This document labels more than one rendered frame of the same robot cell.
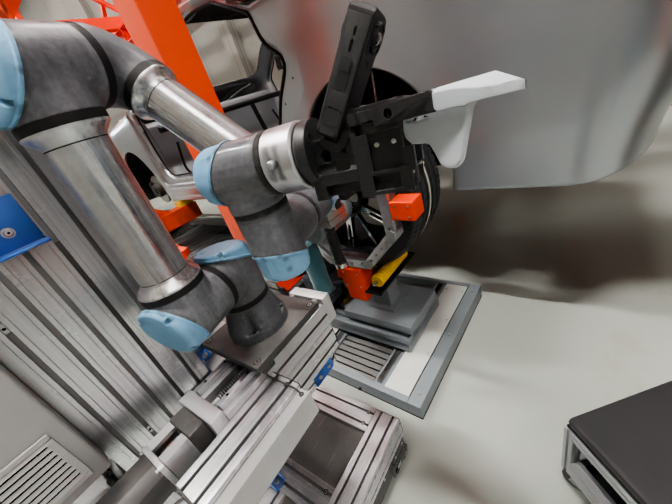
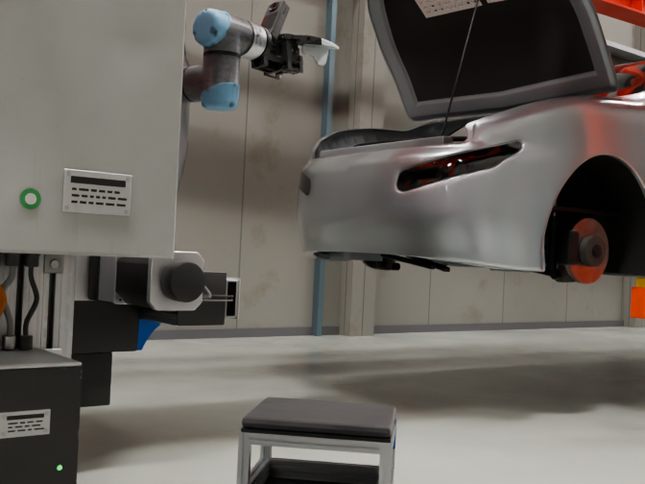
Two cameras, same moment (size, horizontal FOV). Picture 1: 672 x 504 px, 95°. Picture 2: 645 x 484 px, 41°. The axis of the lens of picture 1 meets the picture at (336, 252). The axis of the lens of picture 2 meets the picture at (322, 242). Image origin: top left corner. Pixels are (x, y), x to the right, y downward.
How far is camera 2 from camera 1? 1.82 m
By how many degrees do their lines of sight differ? 83
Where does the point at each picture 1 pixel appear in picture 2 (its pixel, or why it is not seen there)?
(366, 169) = (290, 57)
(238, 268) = not seen: hidden behind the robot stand
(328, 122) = (275, 32)
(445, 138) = (321, 55)
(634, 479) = (302, 420)
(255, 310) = not seen: hidden behind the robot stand
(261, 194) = (243, 47)
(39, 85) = not seen: outside the picture
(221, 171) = (236, 23)
